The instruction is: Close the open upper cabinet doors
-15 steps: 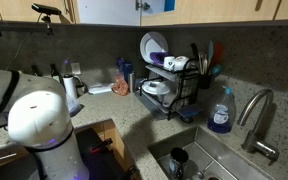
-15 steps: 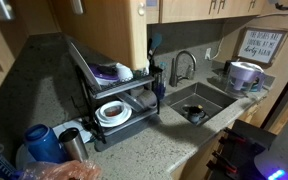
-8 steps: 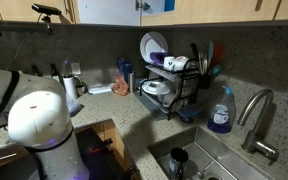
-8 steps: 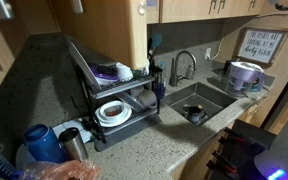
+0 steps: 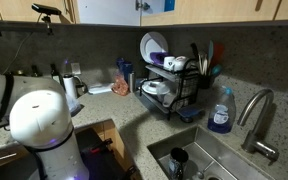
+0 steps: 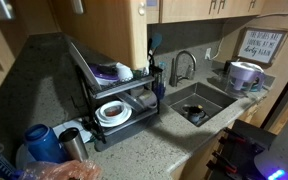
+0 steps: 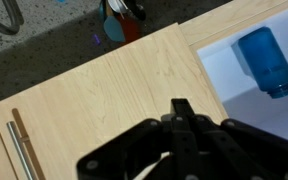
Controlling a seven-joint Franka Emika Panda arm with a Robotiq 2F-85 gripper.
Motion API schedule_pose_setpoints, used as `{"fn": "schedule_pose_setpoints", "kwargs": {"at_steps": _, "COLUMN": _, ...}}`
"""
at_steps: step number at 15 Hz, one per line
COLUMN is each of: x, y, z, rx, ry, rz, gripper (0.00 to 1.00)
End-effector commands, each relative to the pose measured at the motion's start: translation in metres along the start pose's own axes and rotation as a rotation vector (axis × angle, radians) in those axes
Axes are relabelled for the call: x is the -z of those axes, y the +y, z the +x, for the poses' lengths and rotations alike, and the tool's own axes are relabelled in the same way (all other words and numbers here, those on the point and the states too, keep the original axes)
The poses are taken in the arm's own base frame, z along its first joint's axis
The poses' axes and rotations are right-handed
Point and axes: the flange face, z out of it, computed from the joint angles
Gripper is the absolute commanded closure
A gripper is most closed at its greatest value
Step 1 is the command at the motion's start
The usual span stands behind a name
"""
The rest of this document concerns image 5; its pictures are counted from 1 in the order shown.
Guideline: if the wooden base cabinet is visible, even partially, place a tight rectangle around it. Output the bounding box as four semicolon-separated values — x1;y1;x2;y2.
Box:
0;119;142;180

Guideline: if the metal cabinet door hinge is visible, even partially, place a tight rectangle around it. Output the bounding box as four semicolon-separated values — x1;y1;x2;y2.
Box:
134;0;151;12

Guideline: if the blue bottle inside cabinet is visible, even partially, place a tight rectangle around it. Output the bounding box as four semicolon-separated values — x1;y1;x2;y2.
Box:
164;0;177;13

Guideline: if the stainless steel tumbler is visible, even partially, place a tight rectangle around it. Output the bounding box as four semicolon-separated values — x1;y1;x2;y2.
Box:
128;71;138;94

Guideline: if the orange plastic bag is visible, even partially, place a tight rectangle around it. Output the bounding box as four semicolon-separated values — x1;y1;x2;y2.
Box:
111;71;131;97

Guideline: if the blue water bottle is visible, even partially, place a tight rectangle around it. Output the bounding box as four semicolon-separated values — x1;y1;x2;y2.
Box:
121;61;134;85

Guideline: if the purple bowl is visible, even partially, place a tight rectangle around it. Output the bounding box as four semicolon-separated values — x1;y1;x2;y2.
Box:
149;51;170;67

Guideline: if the blue measuring jug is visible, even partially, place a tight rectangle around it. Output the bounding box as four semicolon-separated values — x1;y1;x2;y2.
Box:
115;57;125;73

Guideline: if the small white cup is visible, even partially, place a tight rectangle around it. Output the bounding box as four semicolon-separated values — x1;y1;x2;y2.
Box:
163;55;177;70

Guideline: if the black two-tier dish rack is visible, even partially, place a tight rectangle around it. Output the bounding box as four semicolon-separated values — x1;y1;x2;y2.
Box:
137;58;207;122

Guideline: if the white paper sheet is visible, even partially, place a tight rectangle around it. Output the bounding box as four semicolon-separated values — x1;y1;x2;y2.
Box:
87;82;116;96

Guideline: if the white mug dark print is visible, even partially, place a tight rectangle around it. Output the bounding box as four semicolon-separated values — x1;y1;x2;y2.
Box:
169;55;191;73

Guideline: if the large white dinner plate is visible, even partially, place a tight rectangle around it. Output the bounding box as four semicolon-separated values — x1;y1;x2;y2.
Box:
139;31;169;65

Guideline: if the blue dish soap bottle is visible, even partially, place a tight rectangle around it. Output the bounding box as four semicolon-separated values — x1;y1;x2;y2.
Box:
176;104;206;124
206;85;238;135

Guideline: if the black utensil holder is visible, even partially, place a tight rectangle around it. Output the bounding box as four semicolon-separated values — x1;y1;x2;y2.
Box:
197;73;216;90

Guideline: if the black spatula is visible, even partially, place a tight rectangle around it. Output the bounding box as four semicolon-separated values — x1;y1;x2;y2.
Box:
190;42;201;63

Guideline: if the black red bar clamp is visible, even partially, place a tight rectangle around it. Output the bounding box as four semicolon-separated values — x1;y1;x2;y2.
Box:
89;137;114;155
120;164;141;180

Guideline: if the blue scoop utensil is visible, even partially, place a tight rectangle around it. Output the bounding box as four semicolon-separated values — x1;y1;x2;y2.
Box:
210;64;224;78

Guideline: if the blue spatula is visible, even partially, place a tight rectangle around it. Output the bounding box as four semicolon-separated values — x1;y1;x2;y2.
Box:
207;39;215;68

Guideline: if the black mug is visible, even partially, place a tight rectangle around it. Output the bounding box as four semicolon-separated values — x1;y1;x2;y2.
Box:
168;147;190;180

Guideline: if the red spatula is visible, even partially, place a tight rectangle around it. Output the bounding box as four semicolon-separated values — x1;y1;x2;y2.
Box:
212;42;226;68

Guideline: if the plain metal spoon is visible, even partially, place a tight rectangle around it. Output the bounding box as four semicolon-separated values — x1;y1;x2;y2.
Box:
196;160;216;180

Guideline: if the stainless steel sink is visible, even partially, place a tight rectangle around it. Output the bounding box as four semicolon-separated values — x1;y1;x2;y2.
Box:
146;124;275;180

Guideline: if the brushed steel faucet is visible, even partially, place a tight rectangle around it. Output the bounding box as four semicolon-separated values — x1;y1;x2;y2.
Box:
237;88;281;163

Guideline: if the white wall outlet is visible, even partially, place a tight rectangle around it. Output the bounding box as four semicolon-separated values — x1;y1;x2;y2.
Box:
70;62;83;76

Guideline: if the wooden upper cabinet frame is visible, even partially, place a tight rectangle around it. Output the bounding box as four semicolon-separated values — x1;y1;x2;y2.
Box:
140;0;178;27

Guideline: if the white kettle black handle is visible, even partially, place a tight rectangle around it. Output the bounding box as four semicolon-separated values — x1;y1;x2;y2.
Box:
62;73;89;100

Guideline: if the black mounted camera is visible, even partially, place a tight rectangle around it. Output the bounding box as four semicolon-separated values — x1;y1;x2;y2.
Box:
31;3;63;36

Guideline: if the black camera cable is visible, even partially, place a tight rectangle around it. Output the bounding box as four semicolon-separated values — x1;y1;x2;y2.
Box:
2;19;45;75

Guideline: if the silver drawer handle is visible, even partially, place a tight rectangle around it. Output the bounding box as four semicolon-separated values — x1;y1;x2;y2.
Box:
0;152;18;167

